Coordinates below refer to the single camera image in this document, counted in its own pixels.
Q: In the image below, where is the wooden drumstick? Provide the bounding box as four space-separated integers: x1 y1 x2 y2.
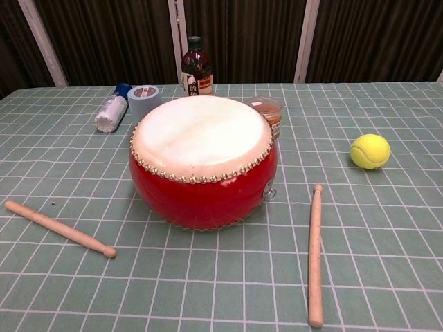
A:
4 200 118 259
307 183 324 328

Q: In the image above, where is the red drum with white skin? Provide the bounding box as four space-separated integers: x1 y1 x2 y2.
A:
128 95 278 232

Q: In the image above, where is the clear jar with amber content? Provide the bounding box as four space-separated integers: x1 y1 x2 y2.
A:
246 96 284 139

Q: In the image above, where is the light blue tape roll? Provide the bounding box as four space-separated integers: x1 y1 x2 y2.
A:
127 84 162 125

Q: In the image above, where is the brown bottle with white label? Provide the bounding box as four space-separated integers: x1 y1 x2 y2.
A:
181 35 214 98

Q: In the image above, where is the green grid tablecloth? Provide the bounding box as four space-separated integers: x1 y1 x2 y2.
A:
0 81 443 332

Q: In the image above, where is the white tube with blue cap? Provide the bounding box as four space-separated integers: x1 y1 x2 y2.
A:
94 82 133 133

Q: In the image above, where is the yellow tennis ball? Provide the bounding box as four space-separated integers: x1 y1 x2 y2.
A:
350 133 392 170

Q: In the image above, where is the dark pleated curtain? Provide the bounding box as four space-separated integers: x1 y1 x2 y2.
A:
0 0 443 100

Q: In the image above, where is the white frame post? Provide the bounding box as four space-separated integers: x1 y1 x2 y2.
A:
17 0 69 88
168 0 190 86
293 0 321 84

